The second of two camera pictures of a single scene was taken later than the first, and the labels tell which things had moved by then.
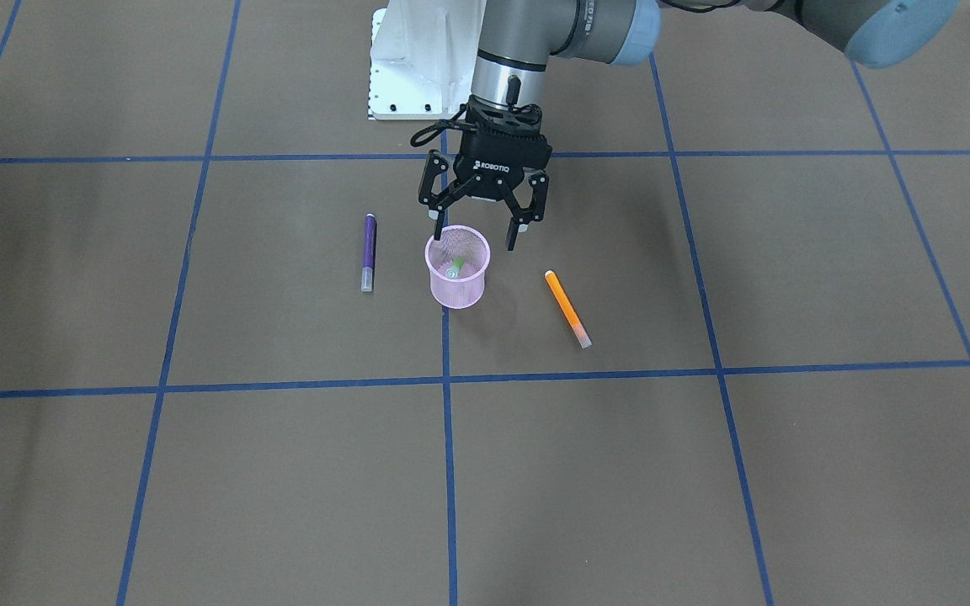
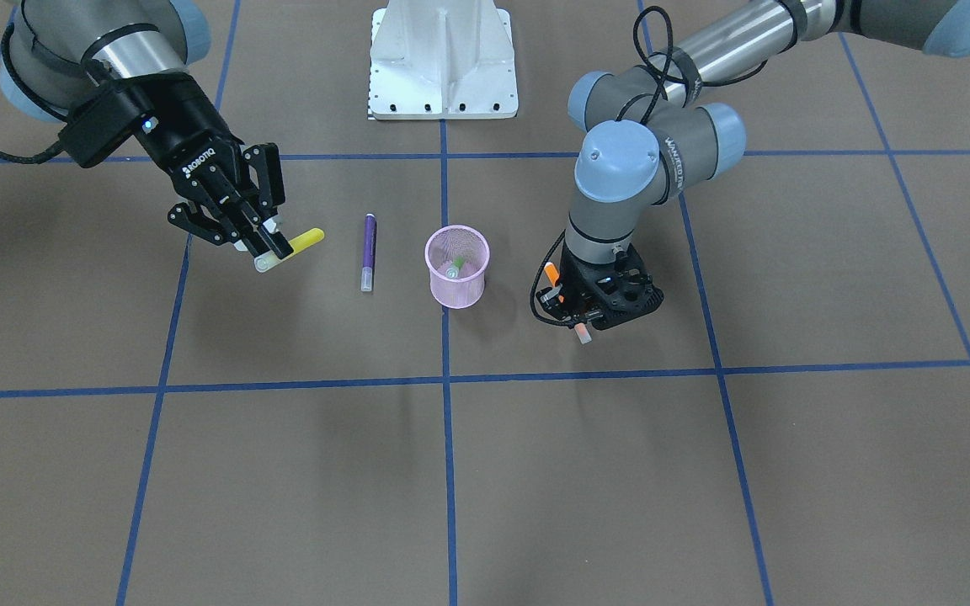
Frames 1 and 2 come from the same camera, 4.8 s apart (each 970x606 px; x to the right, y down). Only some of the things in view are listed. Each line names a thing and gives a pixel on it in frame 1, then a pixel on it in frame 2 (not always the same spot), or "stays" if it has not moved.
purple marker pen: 370,249 stays
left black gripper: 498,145 to 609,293
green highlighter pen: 452,272 stays
